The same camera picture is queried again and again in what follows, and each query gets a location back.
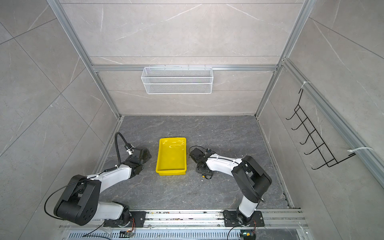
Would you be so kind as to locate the white wire mesh basket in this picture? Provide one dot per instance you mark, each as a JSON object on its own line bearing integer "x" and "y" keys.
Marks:
{"x": 177, "y": 80}

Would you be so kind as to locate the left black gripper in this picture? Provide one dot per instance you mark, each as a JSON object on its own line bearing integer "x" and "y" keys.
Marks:
{"x": 148, "y": 156}

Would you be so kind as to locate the green connector box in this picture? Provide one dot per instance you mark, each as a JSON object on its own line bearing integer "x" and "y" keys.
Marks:
{"x": 247, "y": 235}

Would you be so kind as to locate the yellow plastic bin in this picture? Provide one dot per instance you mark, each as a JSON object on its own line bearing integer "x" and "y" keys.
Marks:
{"x": 172, "y": 157}

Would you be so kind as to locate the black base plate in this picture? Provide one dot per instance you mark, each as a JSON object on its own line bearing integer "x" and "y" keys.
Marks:
{"x": 128, "y": 220}
{"x": 235, "y": 218}

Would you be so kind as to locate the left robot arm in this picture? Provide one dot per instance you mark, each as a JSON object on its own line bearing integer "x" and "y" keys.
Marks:
{"x": 80, "y": 201}

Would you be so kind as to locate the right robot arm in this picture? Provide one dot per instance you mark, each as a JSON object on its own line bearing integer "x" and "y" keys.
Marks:
{"x": 252, "y": 180}

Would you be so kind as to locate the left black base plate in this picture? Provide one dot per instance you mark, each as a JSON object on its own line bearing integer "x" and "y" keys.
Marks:
{"x": 128, "y": 220}

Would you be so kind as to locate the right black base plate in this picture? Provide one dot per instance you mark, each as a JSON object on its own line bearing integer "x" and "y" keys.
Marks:
{"x": 235, "y": 218}

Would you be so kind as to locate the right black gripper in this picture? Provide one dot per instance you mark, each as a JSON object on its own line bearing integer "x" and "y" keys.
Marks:
{"x": 198, "y": 169}

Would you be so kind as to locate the small electronics board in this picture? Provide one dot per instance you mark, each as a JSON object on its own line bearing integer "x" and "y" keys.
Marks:
{"x": 127, "y": 234}

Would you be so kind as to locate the black wire hook rack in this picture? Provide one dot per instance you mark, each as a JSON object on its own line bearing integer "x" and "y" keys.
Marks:
{"x": 314, "y": 136}

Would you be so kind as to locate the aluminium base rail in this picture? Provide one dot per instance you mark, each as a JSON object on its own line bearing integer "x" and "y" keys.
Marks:
{"x": 280, "y": 224}

